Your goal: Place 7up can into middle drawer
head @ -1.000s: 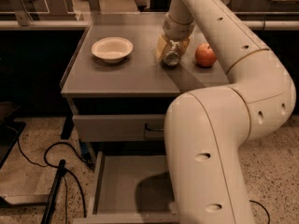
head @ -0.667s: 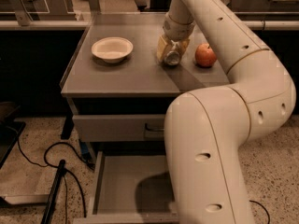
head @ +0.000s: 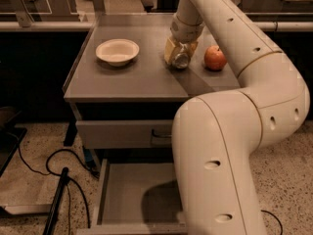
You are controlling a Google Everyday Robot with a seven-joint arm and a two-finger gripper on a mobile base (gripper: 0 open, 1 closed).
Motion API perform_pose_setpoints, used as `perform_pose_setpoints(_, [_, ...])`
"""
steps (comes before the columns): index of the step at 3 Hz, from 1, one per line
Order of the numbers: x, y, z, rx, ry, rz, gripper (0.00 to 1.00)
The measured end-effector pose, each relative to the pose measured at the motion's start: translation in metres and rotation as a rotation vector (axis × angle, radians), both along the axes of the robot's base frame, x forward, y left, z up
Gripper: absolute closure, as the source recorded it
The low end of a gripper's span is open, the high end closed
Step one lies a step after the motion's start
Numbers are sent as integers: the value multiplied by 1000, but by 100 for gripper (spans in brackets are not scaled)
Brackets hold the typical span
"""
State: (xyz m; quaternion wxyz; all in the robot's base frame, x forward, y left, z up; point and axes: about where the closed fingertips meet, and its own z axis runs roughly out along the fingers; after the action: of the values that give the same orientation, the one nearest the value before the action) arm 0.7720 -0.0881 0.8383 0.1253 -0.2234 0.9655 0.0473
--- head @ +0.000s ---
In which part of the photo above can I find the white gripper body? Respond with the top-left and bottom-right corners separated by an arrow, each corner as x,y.
170,13 -> 203,44

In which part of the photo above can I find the silver 7up can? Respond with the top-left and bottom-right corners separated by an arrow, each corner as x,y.
171,47 -> 191,70

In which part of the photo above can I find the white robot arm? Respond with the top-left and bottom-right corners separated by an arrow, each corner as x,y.
164,0 -> 310,235

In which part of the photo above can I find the grey drawer cabinet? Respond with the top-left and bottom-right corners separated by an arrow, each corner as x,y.
62,13 -> 243,235

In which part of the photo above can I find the closed top drawer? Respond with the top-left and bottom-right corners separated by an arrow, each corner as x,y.
76,120 -> 172,149

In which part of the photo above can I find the open middle drawer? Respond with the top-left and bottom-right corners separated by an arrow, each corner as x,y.
76,160 -> 187,235

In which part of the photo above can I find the red apple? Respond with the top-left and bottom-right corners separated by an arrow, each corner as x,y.
203,45 -> 227,71

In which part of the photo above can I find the white bowl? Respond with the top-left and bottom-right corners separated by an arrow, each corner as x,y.
96,39 -> 140,67

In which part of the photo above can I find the dark object at left edge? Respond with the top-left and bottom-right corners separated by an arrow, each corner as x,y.
0,107 -> 26,176

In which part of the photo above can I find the black bar on floor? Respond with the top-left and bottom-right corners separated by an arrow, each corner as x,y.
43,167 -> 68,235

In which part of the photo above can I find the black drawer handle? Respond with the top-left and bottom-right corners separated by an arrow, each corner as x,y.
151,129 -> 172,138

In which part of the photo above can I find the white horizontal rail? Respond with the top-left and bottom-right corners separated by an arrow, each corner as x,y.
0,22 -> 313,32

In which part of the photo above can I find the black floor cable right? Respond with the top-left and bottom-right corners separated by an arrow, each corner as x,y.
260,209 -> 284,235

